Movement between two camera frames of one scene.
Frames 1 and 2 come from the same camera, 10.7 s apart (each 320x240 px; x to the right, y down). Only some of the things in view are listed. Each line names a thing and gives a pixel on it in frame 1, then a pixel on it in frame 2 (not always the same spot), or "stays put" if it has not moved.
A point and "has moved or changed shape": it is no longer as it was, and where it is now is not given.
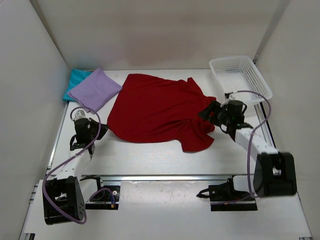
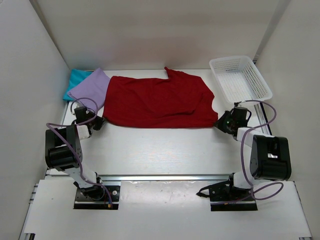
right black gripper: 216,108 to 220,124
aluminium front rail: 188,178 stays put
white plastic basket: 240,79 stays put
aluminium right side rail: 264,127 stays put
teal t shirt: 76,76 stays put
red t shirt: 151,109 has moved or changed shape
